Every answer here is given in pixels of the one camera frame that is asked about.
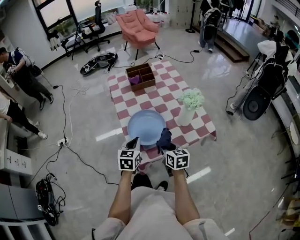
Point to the white power strip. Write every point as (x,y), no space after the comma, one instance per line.
(62,141)
(160,57)

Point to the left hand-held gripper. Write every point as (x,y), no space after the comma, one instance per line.
(127,160)

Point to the wooden step platform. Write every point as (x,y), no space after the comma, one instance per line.
(234,49)

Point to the person's right forearm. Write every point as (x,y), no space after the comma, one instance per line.
(185,199)

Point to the pink armchair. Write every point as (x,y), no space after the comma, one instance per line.
(138,25)

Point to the black folding chair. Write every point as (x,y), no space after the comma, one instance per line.
(72,45)

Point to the person's legs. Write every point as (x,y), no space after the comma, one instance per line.
(140,181)

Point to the grey refrigerator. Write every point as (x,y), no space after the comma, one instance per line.
(18,201)

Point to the blue plastic basin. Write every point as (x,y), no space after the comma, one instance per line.
(145,126)

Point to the black office chair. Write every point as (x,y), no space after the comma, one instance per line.
(99,25)

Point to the white vase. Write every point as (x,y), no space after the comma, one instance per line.
(186,117)

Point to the black backpack rig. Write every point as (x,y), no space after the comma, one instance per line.
(45,194)
(98,64)

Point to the dark blue cloth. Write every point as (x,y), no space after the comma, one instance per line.
(165,139)

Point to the large black-framed window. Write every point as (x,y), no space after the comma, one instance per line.
(58,14)

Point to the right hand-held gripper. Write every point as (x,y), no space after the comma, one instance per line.
(177,159)

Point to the black metal railing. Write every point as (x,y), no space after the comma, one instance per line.
(288,5)

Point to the black floor stand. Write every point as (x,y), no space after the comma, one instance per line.
(191,30)

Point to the pink white checkered tablecloth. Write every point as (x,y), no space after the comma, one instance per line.
(164,93)

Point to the white open rack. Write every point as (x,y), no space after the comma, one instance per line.
(23,230)

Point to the purple cloth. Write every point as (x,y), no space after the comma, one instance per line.
(134,80)

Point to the person's left forearm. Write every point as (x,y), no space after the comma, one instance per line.
(120,199)

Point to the person's pale shirt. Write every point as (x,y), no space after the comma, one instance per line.
(152,215)

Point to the white desk with drawers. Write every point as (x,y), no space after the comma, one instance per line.
(16,161)

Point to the wooden divided organizer box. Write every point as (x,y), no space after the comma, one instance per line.
(145,85)

